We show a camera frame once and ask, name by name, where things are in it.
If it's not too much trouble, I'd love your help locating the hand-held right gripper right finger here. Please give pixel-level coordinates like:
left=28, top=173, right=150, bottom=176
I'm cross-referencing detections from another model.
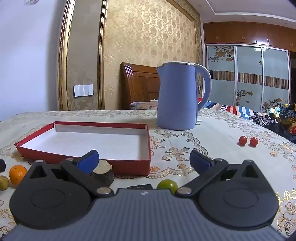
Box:
left=177, top=150, right=270, bottom=195

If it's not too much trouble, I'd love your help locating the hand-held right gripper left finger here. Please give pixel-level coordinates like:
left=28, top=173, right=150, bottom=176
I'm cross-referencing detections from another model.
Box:
left=24, top=150, right=114, bottom=198

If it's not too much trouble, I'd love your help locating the red cardboard box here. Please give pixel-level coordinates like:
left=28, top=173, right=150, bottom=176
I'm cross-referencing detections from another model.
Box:
left=14, top=121, right=151, bottom=176

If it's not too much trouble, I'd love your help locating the green jujube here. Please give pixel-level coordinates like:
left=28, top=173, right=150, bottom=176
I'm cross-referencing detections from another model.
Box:
left=157, top=179, right=179, bottom=195

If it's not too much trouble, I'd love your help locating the orange mandarin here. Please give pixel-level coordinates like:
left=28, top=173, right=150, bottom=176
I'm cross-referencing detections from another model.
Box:
left=9, top=165, right=28, bottom=187

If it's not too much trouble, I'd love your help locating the yellow-brown round fruit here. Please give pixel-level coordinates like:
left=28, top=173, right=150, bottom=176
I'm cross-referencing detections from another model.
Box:
left=0, top=175, right=10, bottom=191

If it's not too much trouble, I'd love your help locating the striped blanket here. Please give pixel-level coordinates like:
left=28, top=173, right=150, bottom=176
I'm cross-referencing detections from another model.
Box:
left=201, top=101, right=269, bottom=121

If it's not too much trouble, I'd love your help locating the blue electric kettle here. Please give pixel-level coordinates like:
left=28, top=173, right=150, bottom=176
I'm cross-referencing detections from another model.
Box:
left=155, top=62, right=212, bottom=131

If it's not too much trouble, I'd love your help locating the brown pink blanket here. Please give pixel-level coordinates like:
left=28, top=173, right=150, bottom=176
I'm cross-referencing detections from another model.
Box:
left=130, top=99, right=159, bottom=111

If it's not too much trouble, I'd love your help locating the wardrobe with patterned doors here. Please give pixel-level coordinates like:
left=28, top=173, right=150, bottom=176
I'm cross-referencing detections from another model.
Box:
left=203, top=22, right=296, bottom=114

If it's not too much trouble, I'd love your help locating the wooden bed headboard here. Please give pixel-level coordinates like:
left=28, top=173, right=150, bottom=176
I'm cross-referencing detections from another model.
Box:
left=120, top=62, right=161, bottom=110

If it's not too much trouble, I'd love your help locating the pile of clothes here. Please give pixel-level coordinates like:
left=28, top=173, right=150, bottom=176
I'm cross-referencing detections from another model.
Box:
left=250, top=103, right=296, bottom=144

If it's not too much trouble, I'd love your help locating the white light switch panel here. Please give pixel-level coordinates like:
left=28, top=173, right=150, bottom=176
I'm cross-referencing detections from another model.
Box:
left=73, top=84, right=94, bottom=97

